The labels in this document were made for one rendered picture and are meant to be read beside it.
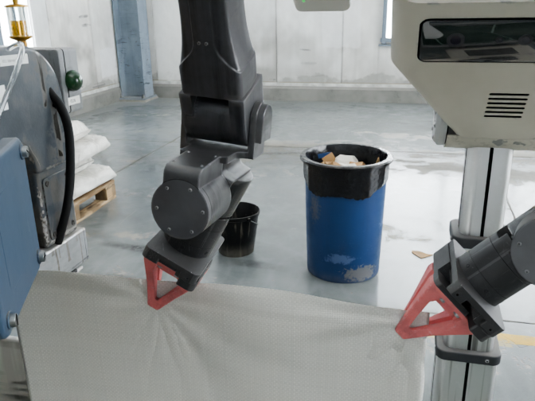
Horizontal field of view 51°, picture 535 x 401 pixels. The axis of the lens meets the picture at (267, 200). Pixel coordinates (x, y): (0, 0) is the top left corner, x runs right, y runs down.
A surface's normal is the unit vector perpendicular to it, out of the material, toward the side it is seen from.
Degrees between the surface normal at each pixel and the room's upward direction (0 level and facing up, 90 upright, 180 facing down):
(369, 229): 92
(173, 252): 29
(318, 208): 92
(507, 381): 0
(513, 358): 0
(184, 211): 88
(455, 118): 130
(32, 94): 90
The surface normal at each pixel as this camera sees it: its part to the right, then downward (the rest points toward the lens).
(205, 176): 0.95, 0.18
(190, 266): 0.47, -0.80
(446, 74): -0.18, 0.85
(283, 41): -0.25, 0.33
